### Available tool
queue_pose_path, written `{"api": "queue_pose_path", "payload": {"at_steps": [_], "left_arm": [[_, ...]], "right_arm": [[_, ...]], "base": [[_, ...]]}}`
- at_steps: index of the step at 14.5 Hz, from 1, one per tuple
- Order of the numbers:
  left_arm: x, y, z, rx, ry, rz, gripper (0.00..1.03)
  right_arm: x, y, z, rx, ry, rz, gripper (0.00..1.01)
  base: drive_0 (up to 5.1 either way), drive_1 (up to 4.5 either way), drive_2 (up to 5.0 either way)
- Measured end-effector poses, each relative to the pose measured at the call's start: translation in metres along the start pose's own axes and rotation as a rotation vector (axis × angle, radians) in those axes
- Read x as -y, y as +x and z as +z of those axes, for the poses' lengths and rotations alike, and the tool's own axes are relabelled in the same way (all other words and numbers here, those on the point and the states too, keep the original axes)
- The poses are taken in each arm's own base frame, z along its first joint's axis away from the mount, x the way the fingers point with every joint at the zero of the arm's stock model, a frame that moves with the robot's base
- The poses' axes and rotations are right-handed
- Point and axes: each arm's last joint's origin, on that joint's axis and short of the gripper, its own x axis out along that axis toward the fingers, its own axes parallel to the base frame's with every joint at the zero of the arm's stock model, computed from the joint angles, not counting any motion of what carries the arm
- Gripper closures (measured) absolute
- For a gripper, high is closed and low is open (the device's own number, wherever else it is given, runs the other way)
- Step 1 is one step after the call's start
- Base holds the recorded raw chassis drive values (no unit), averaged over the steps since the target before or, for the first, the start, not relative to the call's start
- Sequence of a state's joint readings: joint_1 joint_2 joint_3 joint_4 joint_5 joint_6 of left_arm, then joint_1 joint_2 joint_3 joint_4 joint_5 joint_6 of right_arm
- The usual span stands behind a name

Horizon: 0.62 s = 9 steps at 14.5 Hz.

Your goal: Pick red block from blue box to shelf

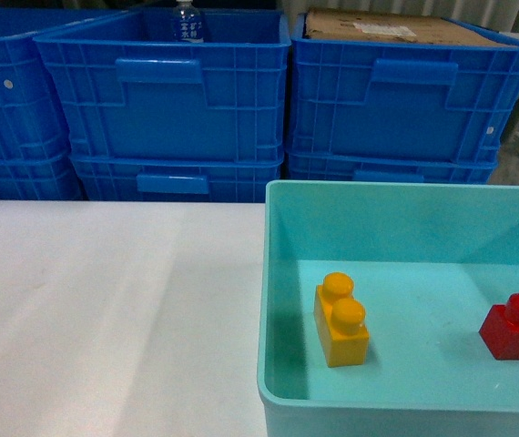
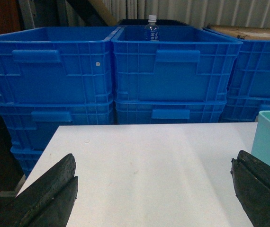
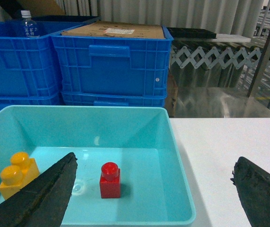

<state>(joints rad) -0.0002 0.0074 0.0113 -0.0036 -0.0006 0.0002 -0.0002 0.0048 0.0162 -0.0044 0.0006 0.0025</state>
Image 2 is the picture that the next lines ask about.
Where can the top middle blue crate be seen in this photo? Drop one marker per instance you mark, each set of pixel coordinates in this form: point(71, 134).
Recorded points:
point(185, 65)

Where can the lower middle blue crate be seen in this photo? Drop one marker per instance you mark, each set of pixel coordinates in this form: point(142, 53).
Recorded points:
point(168, 112)

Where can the clear water bottle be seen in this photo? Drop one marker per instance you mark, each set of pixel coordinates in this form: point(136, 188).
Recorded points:
point(151, 30)

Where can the brown cardboard sheet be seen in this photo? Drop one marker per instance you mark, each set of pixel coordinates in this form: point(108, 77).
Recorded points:
point(244, 33)

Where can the blue crate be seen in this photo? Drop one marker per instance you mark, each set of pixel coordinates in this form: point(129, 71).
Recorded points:
point(168, 112)
point(57, 65)
point(27, 158)
point(31, 126)
point(250, 76)
point(185, 65)
point(244, 109)

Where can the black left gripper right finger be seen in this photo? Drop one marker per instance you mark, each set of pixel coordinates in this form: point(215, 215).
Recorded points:
point(251, 180)

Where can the top left blue crate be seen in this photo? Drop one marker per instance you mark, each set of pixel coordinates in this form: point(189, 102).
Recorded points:
point(57, 65)

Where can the top right blue crate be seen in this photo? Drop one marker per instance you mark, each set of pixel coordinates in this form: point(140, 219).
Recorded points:
point(250, 76)

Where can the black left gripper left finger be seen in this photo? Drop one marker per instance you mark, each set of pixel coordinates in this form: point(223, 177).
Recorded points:
point(48, 201)

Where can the lower right blue crate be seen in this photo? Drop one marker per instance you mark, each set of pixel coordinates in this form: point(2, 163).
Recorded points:
point(244, 109)

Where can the bottom left blue crate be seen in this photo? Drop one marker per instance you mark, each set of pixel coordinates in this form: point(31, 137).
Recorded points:
point(27, 158)

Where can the lower left blue crate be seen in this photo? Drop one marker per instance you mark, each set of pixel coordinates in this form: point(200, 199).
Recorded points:
point(31, 126)

